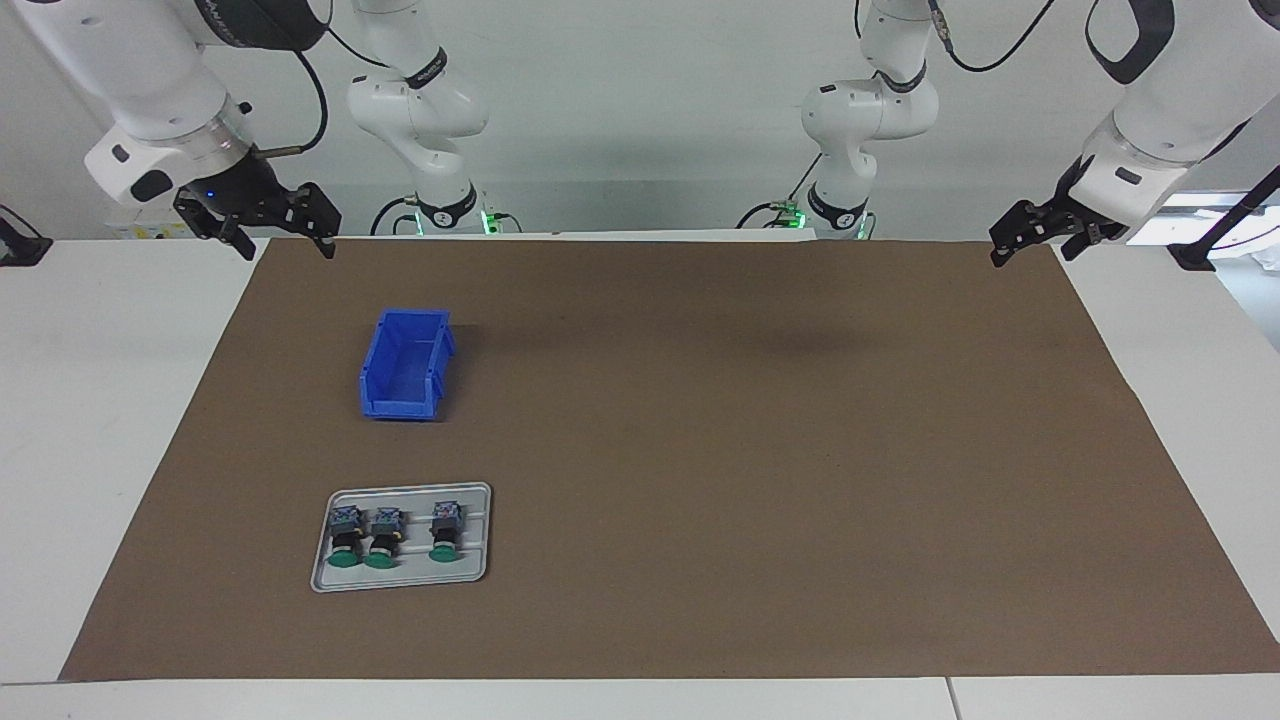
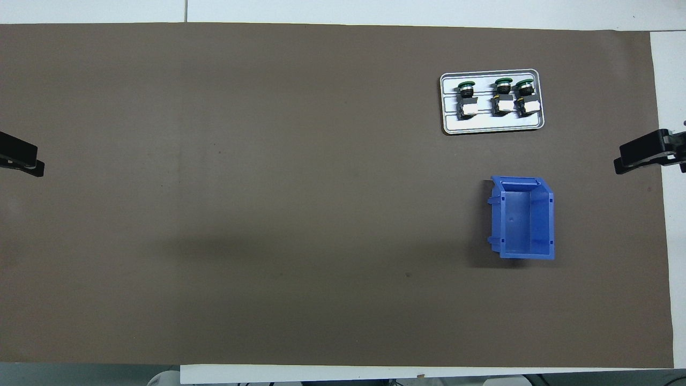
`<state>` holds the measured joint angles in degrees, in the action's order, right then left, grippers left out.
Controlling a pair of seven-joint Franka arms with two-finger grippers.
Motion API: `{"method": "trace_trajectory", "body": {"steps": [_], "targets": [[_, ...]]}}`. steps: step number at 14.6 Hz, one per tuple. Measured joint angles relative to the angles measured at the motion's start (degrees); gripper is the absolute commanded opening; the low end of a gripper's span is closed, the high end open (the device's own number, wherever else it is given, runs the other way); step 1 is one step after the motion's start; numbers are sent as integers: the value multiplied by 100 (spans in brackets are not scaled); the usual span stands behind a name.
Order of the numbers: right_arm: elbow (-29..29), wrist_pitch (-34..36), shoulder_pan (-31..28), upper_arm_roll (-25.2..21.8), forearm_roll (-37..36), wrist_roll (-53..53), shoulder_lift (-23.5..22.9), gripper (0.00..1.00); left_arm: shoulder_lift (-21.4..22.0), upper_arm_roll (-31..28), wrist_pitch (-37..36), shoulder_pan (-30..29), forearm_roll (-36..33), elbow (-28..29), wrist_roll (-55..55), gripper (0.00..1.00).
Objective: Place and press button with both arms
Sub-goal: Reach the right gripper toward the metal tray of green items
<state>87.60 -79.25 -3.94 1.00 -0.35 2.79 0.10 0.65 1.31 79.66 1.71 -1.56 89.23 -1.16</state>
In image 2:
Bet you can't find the blue plastic storage bin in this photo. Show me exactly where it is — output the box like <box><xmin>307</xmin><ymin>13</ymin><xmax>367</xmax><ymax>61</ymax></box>
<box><xmin>487</xmin><ymin>176</ymin><xmax>556</xmax><ymax>261</ymax></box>

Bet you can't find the brown paper table mat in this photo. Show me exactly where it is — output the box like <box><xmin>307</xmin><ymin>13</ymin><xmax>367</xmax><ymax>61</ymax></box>
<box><xmin>0</xmin><ymin>23</ymin><xmax>675</xmax><ymax>369</ymax></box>

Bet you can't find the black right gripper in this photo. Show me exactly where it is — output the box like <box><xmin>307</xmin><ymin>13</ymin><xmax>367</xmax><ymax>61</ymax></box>
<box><xmin>615</xmin><ymin>130</ymin><xmax>686</xmax><ymax>175</ymax></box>

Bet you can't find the green push button switch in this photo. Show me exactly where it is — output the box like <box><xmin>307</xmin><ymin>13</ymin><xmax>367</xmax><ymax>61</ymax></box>
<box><xmin>513</xmin><ymin>78</ymin><xmax>540</xmax><ymax>117</ymax></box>
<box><xmin>457</xmin><ymin>80</ymin><xmax>479</xmax><ymax>120</ymax></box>
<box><xmin>492</xmin><ymin>78</ymin><xmax>515</xmax><ymax>116</ymax></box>

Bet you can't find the silver metal tray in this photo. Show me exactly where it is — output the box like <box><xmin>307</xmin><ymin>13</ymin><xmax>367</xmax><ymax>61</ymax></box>
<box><xmin>440</xmin><ymin>69</ymin><xmax>545</xmax><ymax>135</ymax></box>

